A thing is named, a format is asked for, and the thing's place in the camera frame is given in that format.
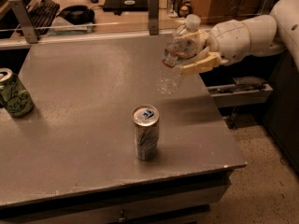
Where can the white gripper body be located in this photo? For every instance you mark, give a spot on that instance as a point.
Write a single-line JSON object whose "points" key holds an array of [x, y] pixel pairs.
{"points": [[224, 38]]}

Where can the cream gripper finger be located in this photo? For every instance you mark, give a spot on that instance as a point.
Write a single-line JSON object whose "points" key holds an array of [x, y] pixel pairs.
{"points": [[211, 61], [200, 37]]}

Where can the clear plastic water bottle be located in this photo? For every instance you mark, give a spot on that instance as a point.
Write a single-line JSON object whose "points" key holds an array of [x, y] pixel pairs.
{"points": [[183, 45]]}

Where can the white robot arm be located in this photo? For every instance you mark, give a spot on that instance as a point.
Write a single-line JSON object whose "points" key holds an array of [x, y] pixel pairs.
{"points": [[272, 34]]}

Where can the silver redbull can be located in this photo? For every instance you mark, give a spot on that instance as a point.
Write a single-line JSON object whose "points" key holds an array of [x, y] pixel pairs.
{"points": [[146, 131]]}

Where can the green soda can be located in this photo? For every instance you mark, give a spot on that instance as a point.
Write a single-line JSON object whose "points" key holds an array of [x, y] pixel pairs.
{"points": [[14, 97]]}

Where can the small round brown object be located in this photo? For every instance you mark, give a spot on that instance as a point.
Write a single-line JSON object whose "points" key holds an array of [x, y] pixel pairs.
{"points": [[184, 11]]}

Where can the wooden cabinet box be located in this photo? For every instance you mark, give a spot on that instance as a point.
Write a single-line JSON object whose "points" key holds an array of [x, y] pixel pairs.
{"points": [[214, 11]]}

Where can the shiny cans on desk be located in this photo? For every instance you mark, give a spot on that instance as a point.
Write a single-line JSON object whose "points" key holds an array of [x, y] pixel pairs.
{"points": [[173, 7]]}

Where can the black laptop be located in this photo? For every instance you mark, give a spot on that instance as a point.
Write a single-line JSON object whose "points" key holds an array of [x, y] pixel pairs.
{"points": [[125, 5]]}

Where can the black headphones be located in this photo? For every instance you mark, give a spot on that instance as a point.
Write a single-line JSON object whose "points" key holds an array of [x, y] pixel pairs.
{"points": [[77, 15]]}

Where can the black keyboard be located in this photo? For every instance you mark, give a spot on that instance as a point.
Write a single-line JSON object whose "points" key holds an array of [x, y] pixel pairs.
{"points": [[42, 14]]}

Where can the middle metal rail bracket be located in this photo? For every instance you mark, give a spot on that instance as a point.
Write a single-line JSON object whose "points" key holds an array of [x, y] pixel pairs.
{"points": [[153, 24]]}

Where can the metal rail bracket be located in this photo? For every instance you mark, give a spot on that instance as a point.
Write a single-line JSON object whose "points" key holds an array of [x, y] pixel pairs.
{"points": [[267, 0], [28, 29], [153, 24]]}

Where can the right metal rail bracket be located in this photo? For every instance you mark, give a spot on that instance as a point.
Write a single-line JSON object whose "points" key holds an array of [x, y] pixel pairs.
{"points": [[267, 0]]}

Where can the grey drawer with handle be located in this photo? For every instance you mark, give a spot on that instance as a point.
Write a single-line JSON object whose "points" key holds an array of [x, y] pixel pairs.
{"points": [[175, 205]]}

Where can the left metal rail bracket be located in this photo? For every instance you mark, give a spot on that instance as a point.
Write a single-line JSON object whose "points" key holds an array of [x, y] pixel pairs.
{"points": [[28, 29]]}

